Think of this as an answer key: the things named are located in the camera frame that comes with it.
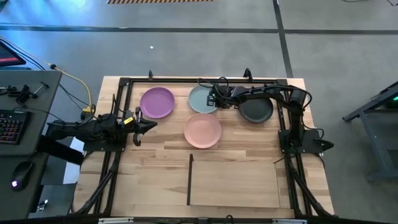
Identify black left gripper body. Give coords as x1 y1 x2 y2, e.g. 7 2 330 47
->
123 106 145 147

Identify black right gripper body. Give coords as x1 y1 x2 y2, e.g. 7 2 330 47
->
211 85 240 108

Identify blue-grey plate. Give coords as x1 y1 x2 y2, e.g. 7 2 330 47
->
188 85 219 114

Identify purple plate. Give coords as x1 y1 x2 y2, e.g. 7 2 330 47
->
139 86 175 119

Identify pink plate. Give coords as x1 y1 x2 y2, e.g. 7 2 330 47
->
183 113 222 149

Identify dark grey plate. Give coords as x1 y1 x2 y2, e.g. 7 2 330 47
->
238 97 274 124

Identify white paper sheet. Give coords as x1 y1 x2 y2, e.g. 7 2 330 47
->
63 136 85 185

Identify black flat bar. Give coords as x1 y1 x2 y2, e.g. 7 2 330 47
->
37 135 85 166

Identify grey desk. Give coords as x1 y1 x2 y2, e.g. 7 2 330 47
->
0 70 63 220

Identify black clamp tool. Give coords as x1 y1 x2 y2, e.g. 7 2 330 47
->
6 81 50 106

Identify small silver object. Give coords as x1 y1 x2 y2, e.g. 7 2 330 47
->
36 198 49 212

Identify backlit black keyboard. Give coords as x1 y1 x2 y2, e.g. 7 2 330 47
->
0 109 32 146

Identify black computer mouse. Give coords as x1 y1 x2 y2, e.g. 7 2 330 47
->
11 161 34 192

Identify computer monitor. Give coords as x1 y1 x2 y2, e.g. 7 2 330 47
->
0 40 27 68

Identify dark metal cart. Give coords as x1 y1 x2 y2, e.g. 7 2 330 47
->
342 81 398 182

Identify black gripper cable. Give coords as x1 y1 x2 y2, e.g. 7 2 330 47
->
197 76 231 91

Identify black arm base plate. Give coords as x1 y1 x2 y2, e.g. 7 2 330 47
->
83 136 128 152
278 129 325 154

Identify black metal table frame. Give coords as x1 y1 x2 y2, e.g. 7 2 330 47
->
70 76 336 218

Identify yellow cable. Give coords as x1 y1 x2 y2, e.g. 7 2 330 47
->
0 34 96 114

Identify silver metal bracket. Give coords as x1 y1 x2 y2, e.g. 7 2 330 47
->
272 218 308 224
98 217 134 224

